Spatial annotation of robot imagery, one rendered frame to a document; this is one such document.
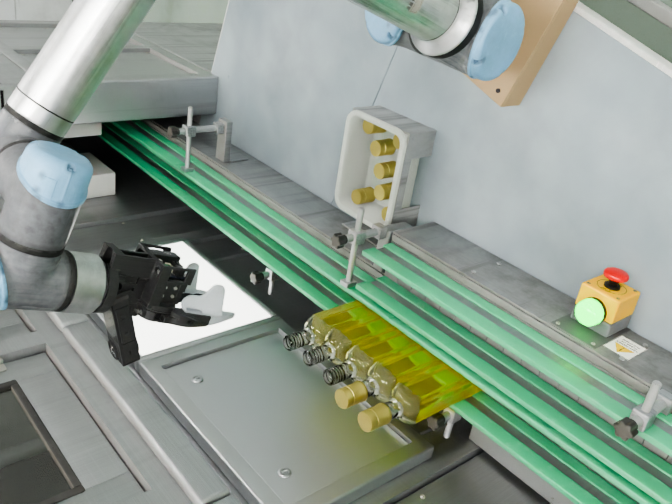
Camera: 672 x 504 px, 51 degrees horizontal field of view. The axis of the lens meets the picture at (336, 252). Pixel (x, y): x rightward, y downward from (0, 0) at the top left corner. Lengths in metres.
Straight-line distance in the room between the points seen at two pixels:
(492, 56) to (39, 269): 0.67
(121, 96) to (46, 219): 1.16
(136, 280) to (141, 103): 1.09
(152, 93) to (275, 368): 0.89
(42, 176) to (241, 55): 1.23
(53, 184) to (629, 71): 0.86
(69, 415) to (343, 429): 0.49
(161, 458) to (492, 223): 0.74
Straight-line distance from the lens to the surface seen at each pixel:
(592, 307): 1.19
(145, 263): 0.92
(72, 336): 1.51
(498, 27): 1.05
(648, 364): 1.20
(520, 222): 1.35
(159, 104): 2.00
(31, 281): 0.85
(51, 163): 0.80
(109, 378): 1.39
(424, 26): 1.00
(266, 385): 1.38
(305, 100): 1.76
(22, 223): 0.82
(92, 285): 0.88
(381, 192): 1.49
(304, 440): 1.27
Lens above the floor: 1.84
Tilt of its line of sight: 39 degrees down
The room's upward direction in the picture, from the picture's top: 104 degrees counter-clockwise
